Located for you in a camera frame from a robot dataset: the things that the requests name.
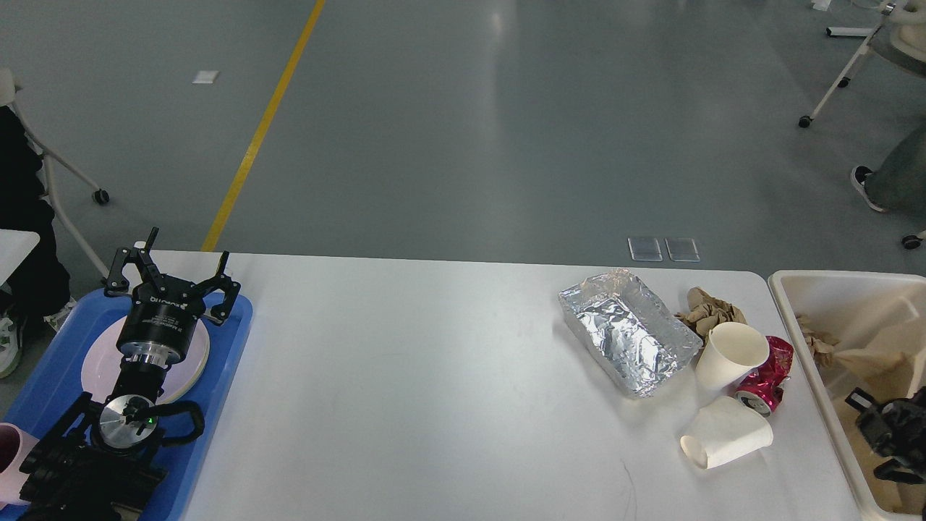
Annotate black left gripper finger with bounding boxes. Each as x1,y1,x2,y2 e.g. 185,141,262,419
190,252,242,327
106,228,164,297

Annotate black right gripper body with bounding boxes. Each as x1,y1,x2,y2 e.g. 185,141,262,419
856,388,925,464

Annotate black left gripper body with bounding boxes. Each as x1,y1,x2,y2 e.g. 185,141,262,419
116,284,206,370

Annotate large brown paper bag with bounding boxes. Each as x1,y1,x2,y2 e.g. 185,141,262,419
843,391,926,516

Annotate small brown paper bag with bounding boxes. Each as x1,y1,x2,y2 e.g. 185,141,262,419
836,297,925,402

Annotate pink plate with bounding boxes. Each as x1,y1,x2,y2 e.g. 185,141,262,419
80,316,211,404

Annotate pink ribbed mug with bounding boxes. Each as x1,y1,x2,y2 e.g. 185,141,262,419
1,423,39,510

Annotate aluminium foil tray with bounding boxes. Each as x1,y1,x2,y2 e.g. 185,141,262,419
558,269,704,399

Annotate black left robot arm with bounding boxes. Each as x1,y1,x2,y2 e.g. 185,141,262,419
19,228,240,520

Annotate crumpled paper scraps in bin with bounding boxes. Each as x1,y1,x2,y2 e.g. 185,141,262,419
796,314,841,368

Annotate person in black pants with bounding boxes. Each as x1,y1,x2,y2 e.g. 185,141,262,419
1,106,76,377

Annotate white plastic bin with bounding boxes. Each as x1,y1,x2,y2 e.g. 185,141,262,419
768,271,925,520

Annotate red crumpled wrapper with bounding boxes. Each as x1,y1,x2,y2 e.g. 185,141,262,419
734,336,794,418

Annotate white side table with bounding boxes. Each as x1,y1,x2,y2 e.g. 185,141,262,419
1,229,40,286

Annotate blue plastic tray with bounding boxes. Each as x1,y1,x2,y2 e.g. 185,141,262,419
2,290,252,520

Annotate white bowl under gripper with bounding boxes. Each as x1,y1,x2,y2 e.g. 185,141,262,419
694,322,770,390

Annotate lying white paper cup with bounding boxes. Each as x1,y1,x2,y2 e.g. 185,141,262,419
680,396,773,470

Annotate crumpled brown paper ball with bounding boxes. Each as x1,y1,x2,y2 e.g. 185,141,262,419
675,287,747,341

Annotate person in blue jeans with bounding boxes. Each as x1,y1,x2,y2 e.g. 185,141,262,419
849,124,925,216

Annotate white paper on floor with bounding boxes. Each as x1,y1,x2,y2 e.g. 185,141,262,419
191,70,220,85

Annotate right clear floor plate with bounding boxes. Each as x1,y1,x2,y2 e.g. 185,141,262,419
665,237,701,263

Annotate clear floor plate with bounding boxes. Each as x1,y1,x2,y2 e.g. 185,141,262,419
627,237,663,263
665,237,701,263

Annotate left clear floor plate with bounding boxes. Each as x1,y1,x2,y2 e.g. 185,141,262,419
627,237,663,263

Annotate white wheeled chair right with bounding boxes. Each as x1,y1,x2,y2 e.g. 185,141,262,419
797,1,925,129

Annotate grey wheeled frame left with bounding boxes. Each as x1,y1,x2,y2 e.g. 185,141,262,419
0,69,111,276

